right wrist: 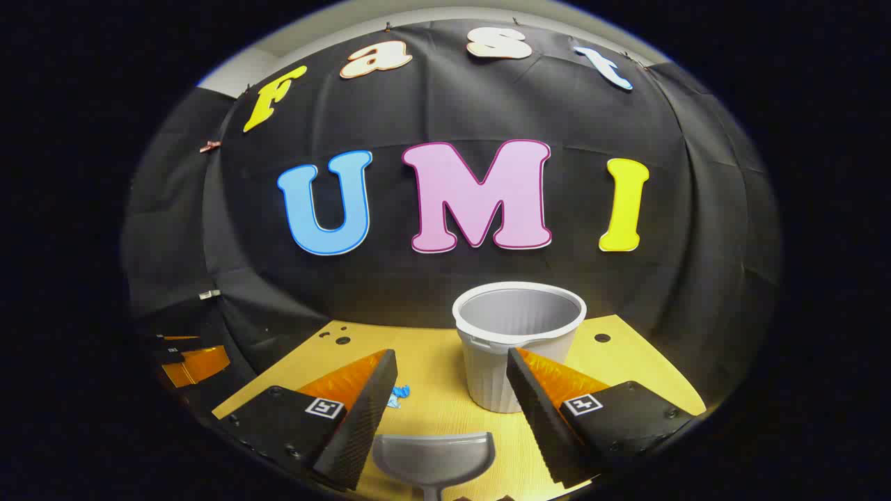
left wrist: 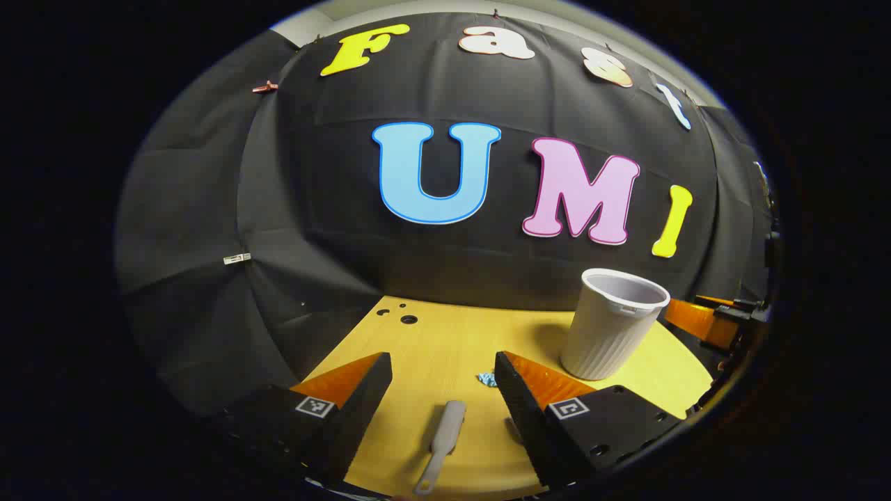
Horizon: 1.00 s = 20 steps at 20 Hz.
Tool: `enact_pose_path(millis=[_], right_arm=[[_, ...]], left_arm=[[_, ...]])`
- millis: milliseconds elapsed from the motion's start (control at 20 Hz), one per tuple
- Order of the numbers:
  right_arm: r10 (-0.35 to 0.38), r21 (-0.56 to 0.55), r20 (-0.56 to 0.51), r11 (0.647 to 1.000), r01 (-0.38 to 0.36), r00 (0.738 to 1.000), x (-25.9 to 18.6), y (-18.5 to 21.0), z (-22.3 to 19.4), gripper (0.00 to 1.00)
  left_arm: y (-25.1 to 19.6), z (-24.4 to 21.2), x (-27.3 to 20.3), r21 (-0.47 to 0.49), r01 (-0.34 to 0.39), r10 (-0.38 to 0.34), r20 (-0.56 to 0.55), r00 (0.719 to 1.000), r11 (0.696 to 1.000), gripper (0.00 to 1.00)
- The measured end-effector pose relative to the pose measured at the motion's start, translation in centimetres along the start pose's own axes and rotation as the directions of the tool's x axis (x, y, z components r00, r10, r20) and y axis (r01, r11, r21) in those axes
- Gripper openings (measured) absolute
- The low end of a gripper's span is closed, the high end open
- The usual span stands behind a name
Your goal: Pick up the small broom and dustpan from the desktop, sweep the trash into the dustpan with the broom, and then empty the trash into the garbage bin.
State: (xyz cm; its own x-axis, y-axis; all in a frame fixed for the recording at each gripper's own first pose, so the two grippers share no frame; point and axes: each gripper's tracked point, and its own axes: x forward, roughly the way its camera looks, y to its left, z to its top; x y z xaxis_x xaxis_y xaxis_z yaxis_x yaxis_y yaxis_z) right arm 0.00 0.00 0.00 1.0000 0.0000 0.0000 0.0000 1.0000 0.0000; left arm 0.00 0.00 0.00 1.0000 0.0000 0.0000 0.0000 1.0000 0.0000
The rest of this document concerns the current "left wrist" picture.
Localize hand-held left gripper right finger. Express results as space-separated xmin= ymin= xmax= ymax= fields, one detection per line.
xmin=494 ymin=350 xmax=688 ymax=491

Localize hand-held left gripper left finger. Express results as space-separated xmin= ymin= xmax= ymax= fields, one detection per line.
xmin=212 ymin=351 xmax=394 ymax=488

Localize small grey broom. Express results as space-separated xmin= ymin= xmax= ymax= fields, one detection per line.
xmin=414 ymin=400 xmax=467 ymax=496

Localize white ribbed garbage bin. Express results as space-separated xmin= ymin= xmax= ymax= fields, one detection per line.
xmin=560 ymin=268 xmax=671 ymax=381

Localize black backdrop cloth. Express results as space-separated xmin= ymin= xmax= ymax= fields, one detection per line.
xmin=115 ymin=13 xmax=777 ymax=418

